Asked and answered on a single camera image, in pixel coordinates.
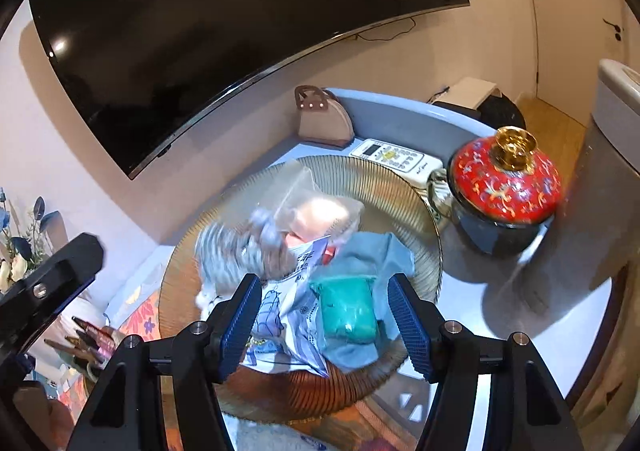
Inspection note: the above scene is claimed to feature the blue white tissue pack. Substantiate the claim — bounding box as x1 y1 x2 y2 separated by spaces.
245 238 333 377

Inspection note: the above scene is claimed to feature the white door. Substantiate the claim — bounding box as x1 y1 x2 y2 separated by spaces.
515 0 636 102

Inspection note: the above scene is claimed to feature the black television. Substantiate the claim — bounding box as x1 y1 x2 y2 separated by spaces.
27 0 471 181

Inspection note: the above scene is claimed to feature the beige brown handbag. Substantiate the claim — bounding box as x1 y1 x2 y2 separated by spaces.
294 85 356 148

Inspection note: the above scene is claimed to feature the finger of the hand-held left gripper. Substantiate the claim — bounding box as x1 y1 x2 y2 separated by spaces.
0 232 105 359

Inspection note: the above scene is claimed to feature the cotton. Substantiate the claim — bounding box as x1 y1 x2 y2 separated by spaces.
260 161 366 257

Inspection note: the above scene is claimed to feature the black bag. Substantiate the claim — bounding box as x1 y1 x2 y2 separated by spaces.
475 94 527 133

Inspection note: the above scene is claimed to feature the blue grey cloth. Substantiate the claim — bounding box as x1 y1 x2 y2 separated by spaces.
320 232 416 372

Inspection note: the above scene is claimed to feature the white box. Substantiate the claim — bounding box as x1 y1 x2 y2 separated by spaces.
432 77 501 110

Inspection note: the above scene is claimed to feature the red lid ceramic pot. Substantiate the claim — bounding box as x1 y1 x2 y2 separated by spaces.
427 127 564 257

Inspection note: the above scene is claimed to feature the orange floral towel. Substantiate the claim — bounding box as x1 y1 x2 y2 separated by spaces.
55 293 431 451

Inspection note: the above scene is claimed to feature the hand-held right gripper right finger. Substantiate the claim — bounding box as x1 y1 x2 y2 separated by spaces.
387 273 581 451

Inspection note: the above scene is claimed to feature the pink packet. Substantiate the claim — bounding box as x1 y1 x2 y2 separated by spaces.
320 237 341 266

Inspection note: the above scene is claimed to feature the green packet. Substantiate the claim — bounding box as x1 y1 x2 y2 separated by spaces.
309 276 379 343

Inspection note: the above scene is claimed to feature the black cable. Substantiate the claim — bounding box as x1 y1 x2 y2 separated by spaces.
345 16 416 42

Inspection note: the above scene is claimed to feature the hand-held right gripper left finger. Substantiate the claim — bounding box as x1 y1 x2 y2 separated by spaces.
72 273 263 451

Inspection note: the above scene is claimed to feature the white remote control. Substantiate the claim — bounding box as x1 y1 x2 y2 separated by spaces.
349 137 445 185

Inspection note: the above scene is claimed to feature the white blue flower bouquet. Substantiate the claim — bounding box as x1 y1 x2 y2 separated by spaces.
0 188 68 294

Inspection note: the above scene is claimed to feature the grey striped cloth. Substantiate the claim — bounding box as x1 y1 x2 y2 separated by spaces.
195 208 301 317

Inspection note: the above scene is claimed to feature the grey white air purifier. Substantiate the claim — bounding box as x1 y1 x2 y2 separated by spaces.
565 58 640 432

